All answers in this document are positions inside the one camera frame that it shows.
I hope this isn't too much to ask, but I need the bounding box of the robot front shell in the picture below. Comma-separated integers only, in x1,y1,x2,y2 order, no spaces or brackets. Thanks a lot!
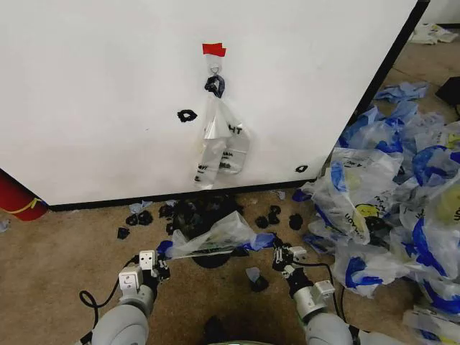
201,315,306,345

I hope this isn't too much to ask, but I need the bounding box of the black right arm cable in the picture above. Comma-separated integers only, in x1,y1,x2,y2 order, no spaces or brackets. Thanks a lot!
293,261,350,324

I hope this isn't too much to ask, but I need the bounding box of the crumpled blue plastic scrap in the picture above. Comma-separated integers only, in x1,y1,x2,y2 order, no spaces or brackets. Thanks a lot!
128,200,153,216

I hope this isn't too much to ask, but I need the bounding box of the flat black object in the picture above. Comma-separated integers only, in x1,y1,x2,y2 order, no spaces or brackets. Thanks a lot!
434,75,460,109

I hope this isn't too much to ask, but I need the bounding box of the crumpled blue plastic bag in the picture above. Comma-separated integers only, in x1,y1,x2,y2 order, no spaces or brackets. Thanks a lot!
372,80,431,104

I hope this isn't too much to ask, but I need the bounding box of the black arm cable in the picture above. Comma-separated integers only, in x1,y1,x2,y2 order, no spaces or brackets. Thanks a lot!
293,261,350,324
78,264,142,334

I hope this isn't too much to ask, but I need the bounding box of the black trash bin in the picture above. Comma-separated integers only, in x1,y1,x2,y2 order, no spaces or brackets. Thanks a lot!
171,199,241,270

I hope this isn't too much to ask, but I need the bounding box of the black hair tie loop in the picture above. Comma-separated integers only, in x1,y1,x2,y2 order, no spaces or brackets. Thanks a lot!
203,74,227,99

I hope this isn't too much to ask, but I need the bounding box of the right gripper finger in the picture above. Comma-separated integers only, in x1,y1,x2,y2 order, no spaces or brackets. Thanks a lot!
271,239,285,270
282,241,297,264

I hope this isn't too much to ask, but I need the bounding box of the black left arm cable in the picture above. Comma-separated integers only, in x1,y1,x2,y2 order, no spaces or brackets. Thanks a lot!
78,264,142,334

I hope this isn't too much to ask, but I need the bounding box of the clear bag with blue handles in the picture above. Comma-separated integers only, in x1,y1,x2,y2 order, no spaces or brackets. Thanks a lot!
333,228,427,300
401,303,460,345
411,215,460,282
410,142,460,188
157,211,278,260
339,105,408,152

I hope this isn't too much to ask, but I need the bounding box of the clear bag with yellow print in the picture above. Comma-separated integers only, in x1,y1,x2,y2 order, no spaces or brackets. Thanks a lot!
397,178,460,233

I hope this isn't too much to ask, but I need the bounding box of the clear bag with smiley print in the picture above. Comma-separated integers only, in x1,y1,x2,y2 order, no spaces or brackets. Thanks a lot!
309,146,405,246

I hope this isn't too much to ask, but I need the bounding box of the red cylinder with yellow cord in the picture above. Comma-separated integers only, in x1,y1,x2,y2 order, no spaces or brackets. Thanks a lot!
0,167,50,222

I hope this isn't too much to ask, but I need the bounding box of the clear printed hanging bag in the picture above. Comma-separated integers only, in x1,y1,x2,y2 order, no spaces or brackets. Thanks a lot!
193,96,252,191

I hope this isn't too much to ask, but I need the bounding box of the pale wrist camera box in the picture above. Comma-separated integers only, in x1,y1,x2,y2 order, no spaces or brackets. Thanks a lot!
292,246,309,265
139,249,157,272

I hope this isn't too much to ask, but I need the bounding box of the red tape strip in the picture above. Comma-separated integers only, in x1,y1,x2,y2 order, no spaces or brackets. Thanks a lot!
201,42,229,59

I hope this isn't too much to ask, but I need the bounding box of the white printed plastic bag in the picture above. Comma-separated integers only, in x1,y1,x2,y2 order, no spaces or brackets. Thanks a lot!
408,22,460,46

